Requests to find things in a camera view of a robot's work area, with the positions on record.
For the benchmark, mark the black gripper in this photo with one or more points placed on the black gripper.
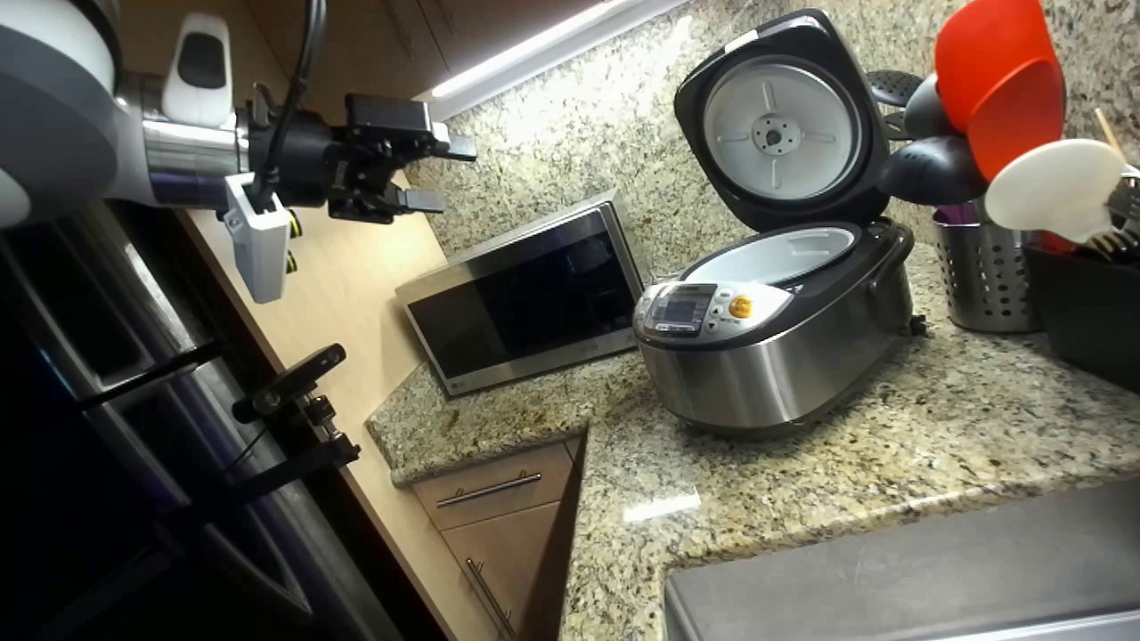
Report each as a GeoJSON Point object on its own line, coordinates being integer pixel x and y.
{"type": "Point", "coordinates": [357, 154]}

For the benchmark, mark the black rice cooker lid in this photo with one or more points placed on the black rice cooker lid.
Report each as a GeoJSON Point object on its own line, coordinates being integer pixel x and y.
{"type": "Point", "coordinates": [779, 128]}

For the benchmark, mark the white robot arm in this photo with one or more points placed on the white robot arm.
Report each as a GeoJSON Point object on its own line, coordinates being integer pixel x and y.
{"type": "Point", "coordinates": [58, 108]}

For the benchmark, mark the stainless steel rice cooker body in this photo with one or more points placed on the stainless steel rice cooker body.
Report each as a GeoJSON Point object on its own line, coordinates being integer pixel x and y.
{"type": "Point", "coordinates": [769, 358]}

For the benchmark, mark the wooden upper cabinets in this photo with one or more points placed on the wooden upper cabinets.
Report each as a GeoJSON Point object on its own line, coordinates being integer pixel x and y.
{"type": "Point", "coordinates": [475, 28]}

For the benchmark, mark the stainless steel microwave oven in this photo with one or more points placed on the stainless steel microwave oven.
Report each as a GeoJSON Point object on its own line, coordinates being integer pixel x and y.
{"type": "Point", "coordinates": [520, 305]}

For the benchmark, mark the under cabinet light strip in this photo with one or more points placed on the under cabinet light strip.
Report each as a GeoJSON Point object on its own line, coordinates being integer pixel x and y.
{"type": "Point", "coordinates": [545, 54]}

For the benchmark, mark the wooden cabinet drawer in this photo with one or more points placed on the wooden cabinet drawer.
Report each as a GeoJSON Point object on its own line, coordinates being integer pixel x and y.
{"type": "Point", "coordinates": [501, 520]}

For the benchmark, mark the small black spoon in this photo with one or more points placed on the small black spoon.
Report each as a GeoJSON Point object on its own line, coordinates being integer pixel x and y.
{"type": "Point", "coordinates": [894, 88]}

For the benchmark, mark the stainless steel refrigerator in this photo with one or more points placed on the stainless steel refrigerator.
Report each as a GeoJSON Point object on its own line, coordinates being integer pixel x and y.
{"type": "Point", "coordinates": [73, 475]}

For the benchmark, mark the black round spoon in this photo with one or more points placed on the black round spoon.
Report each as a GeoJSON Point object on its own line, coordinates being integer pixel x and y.
{"type": "Point", "coordinates": [926, 113]}

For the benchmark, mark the large black ladle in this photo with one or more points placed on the large black ladle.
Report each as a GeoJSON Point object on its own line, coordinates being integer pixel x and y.
{"type": "Point", "coordinates": [939, 168]}

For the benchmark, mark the purple utensil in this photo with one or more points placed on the purple utensil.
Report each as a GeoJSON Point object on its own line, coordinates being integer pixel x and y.
{"type": "Point", "coordinates": [956, 214]}

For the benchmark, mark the perforated metal utensil holder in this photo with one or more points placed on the perforated metal utensil holder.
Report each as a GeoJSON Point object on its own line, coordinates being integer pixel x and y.
{"type": "Point", "coordinates": [985, 278]}

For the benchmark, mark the red plastic scoop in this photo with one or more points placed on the red plastic scoop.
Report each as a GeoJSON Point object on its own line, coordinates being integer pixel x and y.
{"type": "Point", "coordinates": [998, 73]}

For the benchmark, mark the white plastic spoon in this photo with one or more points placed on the white plastic spoon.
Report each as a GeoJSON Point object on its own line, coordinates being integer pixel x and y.
{"type": "Point", "coordinates": [1052, 182]}

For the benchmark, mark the stainless steel sink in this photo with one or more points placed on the stainless steel sink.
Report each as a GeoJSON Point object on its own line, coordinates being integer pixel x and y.
{"type": "Point", "coordinates": [926, 582]}

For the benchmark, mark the black plastic bin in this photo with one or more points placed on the black plastic bin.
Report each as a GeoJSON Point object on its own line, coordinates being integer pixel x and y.
{"type": "Point", "coordinates": [1086, 316]}

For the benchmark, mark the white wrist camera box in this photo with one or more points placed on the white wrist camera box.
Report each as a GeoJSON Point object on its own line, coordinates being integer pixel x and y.
{"type": "Point", "coordinates": [257, 249]}

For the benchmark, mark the black camera on clamp stand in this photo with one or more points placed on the black camera on clamp stand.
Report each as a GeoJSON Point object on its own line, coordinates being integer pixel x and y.
{"type": "Point", "coordinates": [288, 387]}

